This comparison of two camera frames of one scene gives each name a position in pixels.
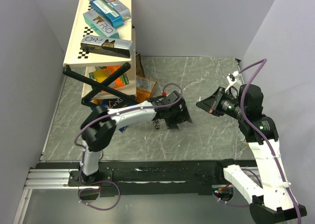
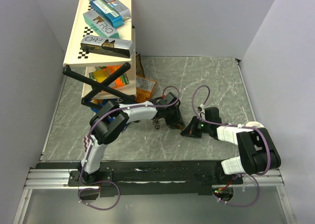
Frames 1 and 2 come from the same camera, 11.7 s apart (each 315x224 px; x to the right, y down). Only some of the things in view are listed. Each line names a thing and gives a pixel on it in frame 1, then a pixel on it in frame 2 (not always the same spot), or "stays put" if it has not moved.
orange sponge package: x=101 y=73 stays put
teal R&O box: x=101 y=24 stays put
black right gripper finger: x=211 y=104 → x=192 y=130
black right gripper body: x=229 y=106 → x=203 y=126
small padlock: x=157 y=125 stays put
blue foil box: x=112 y=16 stays put
